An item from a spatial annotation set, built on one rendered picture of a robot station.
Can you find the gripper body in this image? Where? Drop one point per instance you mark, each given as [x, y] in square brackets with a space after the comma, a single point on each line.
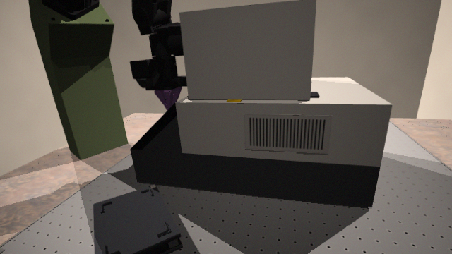
[169, 84]

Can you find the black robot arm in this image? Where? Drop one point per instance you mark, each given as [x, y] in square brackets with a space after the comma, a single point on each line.
[151, 17]

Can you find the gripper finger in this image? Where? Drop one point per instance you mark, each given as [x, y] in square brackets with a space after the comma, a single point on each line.
[160, 95]
[168, 96]

